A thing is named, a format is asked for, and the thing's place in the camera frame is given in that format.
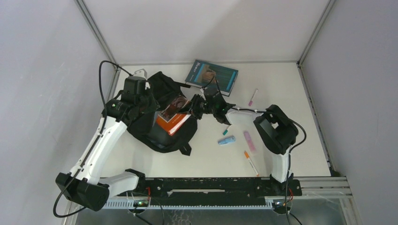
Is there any black backpack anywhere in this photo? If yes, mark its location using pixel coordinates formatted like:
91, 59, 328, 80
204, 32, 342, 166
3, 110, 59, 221
127, 71, 198, 156

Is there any green capped white marker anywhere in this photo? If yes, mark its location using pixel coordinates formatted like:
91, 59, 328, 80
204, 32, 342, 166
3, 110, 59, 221
222, 125, 231, 135

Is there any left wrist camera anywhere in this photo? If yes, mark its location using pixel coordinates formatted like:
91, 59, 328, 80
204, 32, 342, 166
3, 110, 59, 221
133, 68, 147, 79

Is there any teal hardcover book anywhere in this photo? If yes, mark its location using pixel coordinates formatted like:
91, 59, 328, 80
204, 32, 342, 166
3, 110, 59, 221
185, 60, 239, 97

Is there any pink capped white marker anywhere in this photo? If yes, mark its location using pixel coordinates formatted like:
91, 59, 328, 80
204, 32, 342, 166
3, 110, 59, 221
248, 89, 258, 106

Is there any orange capped white marker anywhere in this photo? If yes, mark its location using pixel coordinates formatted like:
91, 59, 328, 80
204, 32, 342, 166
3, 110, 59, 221
244, 151, 260, 177

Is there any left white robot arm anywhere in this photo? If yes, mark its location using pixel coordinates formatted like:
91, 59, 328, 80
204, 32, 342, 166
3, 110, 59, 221
55, 75, 159, 211

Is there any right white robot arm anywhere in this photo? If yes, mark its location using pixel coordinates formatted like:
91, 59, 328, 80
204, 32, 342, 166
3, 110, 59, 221
180, 88, 307, 195

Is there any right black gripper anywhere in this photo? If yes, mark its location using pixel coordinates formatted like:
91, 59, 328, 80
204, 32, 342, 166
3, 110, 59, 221
178, 93, 216, 120

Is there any pink highlighter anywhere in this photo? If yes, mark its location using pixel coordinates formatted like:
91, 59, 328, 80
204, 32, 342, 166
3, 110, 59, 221
243, 131, 257, 153

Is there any orange Good Morning book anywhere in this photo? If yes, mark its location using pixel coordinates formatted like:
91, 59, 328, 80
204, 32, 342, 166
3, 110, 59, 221
156, 95, 190, 136

